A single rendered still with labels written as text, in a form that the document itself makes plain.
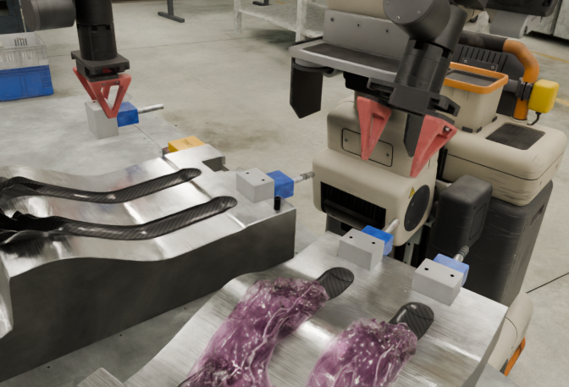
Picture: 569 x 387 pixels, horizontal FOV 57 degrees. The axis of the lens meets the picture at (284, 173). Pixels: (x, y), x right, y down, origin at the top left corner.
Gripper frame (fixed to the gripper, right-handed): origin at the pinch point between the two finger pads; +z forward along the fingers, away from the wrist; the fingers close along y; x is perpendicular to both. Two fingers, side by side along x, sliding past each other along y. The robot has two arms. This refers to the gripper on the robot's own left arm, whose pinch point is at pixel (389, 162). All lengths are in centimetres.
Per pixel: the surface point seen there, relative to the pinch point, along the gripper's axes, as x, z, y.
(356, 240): 2.8, 11.5, -2.0
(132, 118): -1.4, 7.6, -47.5
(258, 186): -0.8, 9.5, -17.4
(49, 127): 7, 18, -84
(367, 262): 2.7, 13.4, 0.7
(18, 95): 126, 43, -327
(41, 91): 138, 37, -322
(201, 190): -2.6, 13.3, -26.2
